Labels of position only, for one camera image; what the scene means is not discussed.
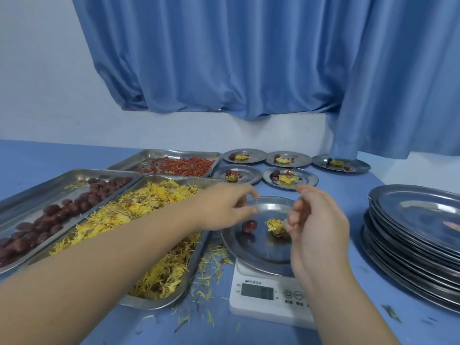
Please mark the wide blue curtain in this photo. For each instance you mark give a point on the wide blue curtain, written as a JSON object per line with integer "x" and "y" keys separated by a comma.
{"x": 223, "y": 50}

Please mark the rectangular steel tray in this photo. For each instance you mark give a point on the rectangular steel tray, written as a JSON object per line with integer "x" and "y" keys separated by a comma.
{"x": 129, "y": 161}
{"x": 151, "y": 303}
{"x": 32, "y": 197}

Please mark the person's right forearm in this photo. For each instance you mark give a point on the person's right forearm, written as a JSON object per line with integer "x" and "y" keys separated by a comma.
{"x": 348, "y": 312}

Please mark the blue tablecloth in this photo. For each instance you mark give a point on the blue tablecloth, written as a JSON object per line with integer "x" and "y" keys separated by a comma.
{"x": 54, "y": 154}

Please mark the person's right hand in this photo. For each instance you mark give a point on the person's right hand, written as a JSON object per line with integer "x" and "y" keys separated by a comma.
{"x": 320, "y": 237}

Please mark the person's left hand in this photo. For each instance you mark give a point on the person's left hand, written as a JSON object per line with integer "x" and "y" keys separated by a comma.
{"x": 223, "y": 208}

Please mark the round steel plate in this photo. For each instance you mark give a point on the round steel plate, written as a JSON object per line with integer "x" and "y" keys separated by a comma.
{"x": 309, "y": 178}
{"x": 262, "y": 255}
{"x": 257, "y": 156}
{"x": 359, "y": 164}
{"x": 303, "y": 159}
{"x": 251, "y": 174}

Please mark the pile of yellow chrysanthemums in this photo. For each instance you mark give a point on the pile of yellow chrysanthemums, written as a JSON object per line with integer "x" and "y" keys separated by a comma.
{"x": 143, "y": 201}

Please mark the narrow blue curtain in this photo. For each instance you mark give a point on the narrow blue curtain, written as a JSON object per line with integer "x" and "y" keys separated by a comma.
{"x": 406, "y": 75}

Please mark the white digital kitchen scale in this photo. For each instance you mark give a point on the white digital kitchen scale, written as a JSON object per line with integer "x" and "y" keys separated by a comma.
{"x": 258, "y": 309}

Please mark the person's left forearm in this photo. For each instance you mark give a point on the person's left forearm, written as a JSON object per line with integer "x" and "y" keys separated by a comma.
{"x": 90, "y": 280}

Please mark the stack of steel plates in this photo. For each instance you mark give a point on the stack of steel plates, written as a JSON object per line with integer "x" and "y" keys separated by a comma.
{"x": 413, "y": 240}

